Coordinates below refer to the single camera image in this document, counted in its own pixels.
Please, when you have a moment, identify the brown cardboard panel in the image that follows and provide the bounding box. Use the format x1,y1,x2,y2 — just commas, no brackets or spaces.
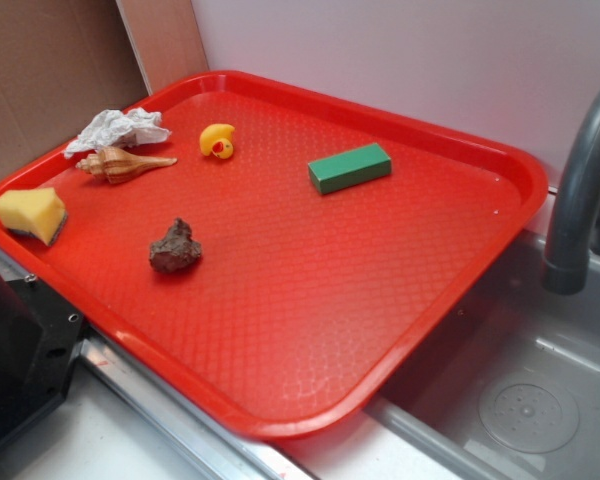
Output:
0,1,147,180

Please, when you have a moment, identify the green rectangular block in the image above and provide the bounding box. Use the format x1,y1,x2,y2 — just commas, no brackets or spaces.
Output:
308,143,392,195

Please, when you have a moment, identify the yellow sponge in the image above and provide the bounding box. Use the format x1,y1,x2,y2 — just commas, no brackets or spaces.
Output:
0,187,68,246

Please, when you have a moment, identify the crumpled white paper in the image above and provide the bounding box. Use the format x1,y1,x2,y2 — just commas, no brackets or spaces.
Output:
64,107,171,159

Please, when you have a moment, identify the grey plastic sink basin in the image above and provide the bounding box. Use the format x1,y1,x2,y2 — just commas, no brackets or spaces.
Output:
367,233,600,479

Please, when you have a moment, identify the brown rock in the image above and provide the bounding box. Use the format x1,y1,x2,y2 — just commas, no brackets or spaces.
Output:
149,218,202,274

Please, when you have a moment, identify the yellow rubber duck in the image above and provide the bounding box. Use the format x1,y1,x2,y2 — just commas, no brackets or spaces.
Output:
199,123,235,160

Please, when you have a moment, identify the grey toy faucet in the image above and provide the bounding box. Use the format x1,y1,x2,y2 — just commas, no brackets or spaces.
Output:
541,92,600,295

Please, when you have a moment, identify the striped brown seashell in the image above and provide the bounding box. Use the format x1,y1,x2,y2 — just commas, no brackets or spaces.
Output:
75,147,178,184

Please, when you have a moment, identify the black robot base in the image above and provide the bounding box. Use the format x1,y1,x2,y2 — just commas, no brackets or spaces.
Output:
0,275,84,449

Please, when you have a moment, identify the red plastic tray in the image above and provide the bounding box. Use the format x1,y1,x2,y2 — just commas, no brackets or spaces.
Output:
0,72,548,440

